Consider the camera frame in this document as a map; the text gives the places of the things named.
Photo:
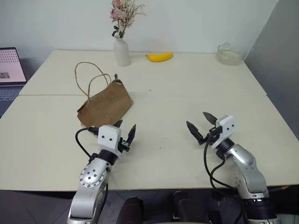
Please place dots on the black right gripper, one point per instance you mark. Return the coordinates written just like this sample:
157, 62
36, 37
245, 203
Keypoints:
213, 133

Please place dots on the grey laptop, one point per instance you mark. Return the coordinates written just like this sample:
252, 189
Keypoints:
10, 67

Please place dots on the dried pink flower bouquet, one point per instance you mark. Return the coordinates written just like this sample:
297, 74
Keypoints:
125, 14

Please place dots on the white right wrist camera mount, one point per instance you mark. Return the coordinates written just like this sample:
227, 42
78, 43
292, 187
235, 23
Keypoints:
226, 127

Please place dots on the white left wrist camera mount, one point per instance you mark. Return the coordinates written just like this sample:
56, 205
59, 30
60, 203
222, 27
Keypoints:
109, 137

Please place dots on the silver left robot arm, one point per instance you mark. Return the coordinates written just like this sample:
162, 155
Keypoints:
90, 186

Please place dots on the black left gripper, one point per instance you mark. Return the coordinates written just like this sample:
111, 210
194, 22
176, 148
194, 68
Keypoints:
124, 145

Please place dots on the dark rounded shape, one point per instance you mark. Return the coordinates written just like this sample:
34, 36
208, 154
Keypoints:
130, 210

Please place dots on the grey partition panel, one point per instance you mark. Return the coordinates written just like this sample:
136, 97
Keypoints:
275, 58

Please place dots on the white ceramic vase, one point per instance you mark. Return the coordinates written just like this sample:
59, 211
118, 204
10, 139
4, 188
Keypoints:
122, 53

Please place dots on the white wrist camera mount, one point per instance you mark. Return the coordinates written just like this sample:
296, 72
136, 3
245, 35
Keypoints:
109, 137
226, 127

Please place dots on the clear glass bowl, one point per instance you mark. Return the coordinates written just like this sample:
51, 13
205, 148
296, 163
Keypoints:
230, 57

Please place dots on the yellow banana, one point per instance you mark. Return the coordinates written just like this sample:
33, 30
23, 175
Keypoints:
158, 57

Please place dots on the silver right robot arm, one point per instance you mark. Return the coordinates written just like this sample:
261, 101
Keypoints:
247, 170

